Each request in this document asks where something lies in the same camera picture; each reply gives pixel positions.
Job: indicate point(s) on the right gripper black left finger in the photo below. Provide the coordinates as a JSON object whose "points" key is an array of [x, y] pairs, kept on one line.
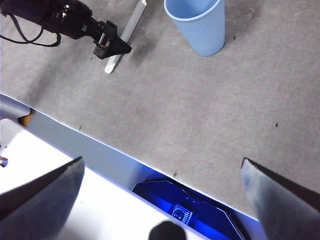
{"points": [[42, 205]]}

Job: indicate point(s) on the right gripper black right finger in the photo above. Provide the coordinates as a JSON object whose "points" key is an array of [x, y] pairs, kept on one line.
{"points": [[287, 207]]}

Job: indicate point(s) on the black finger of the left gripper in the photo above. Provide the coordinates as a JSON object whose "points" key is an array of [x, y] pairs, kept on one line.
{"points": [[118, 47]]}

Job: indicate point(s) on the blue ribbed plastic cup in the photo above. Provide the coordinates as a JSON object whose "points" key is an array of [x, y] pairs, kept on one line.
{"points": [[202, 32]]}

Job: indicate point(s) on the black round knob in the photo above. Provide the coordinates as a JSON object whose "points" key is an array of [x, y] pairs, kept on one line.
{"points": [[167, 231]]}

